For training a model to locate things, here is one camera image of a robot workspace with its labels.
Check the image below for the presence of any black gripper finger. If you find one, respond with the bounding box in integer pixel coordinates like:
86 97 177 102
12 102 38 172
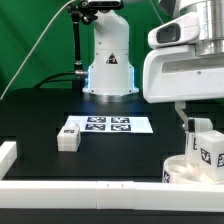
175 101 195 132

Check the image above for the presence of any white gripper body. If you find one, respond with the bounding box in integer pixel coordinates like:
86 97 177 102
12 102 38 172
143 45 224 103

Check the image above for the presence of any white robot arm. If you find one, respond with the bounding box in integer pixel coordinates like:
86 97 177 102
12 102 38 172
86 0 224 131

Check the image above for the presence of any white marker sheet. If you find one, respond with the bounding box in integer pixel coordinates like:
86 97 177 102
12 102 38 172
65 115 153 134

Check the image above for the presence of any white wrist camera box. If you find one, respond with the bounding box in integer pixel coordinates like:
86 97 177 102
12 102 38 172
148 12 200 49

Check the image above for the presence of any white front fence rail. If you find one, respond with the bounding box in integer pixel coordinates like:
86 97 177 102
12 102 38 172
0 181 224 212

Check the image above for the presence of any white fence rail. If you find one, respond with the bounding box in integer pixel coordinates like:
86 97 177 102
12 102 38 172
0 181 224 212
0 141 17 181

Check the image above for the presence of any black cable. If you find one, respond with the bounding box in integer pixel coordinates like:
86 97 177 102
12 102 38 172
33 71 90 90

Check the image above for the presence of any white cable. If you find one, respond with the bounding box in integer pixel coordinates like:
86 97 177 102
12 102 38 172
0 0 76 101

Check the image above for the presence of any white left fence rail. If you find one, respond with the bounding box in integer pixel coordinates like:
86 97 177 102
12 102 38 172
0 141 17 181

